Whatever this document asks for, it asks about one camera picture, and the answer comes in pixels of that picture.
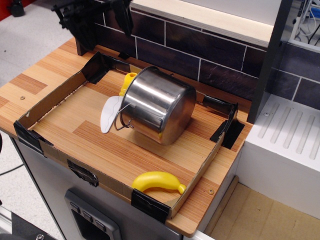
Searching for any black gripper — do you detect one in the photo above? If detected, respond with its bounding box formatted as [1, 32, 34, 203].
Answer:
[51, 0, 134, 50]

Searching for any stainless steel pot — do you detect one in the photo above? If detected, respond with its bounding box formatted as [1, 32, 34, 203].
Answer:
[114, 66, 197, 146]

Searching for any cardboard fence with black tape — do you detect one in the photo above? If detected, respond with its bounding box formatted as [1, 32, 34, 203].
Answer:
[14, 53, 250, 233]

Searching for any yellow toy banana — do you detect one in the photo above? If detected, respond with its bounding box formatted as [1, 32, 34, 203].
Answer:
[131, 171, 187, 195]

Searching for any grey oven control panel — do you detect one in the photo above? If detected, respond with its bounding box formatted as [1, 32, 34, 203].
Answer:
[64, 190, 122, 240]

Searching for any white drainboard sink unit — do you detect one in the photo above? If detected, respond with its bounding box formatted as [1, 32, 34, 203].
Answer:
[236, 95, 320, 218]

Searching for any dark left shelf post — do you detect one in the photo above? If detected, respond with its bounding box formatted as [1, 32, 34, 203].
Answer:
[75, 38, 96, 56]

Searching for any dark shelf post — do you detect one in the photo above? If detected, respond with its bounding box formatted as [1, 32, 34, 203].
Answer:
[75, 38, 96, 56]
[247, 0, 293, 124]

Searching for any dark right shelf post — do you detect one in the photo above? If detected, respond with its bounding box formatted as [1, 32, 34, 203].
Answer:
[247, 0, 293, 124]

